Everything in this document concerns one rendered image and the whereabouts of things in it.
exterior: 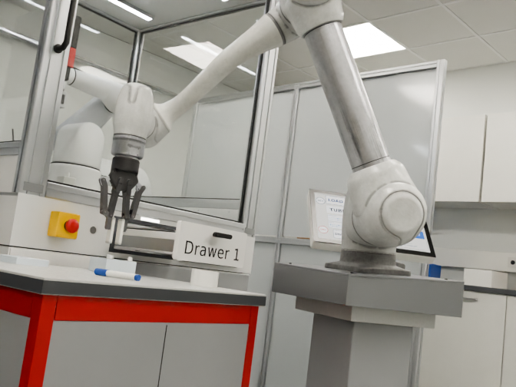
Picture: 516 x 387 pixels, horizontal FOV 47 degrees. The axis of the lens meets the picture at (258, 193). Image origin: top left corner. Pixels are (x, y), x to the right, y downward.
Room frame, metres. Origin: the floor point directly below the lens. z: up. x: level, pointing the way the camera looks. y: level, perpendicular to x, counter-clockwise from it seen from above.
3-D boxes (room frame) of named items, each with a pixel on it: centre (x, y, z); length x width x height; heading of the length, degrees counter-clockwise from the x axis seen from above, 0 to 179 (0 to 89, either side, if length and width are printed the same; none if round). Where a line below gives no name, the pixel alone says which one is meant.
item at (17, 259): (1.52, 0.57, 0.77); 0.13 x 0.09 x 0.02; 51
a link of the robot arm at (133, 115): (1.65, 0.37, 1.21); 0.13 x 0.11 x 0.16; 0
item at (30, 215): (2.31, 0.68, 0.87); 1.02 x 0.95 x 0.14; 140
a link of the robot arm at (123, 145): (1.63, 0.37, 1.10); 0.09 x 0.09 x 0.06
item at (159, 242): (1.92, 0.28, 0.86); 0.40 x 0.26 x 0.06; 50
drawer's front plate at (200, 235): (1.79, 0.12, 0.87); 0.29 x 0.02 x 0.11; 140
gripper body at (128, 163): (1.63, 0.37, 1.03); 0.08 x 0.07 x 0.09; 125
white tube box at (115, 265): (1.65, 0.37, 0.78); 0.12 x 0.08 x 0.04; 35
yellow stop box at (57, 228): (1.71, 0.53, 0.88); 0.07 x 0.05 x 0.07; 140
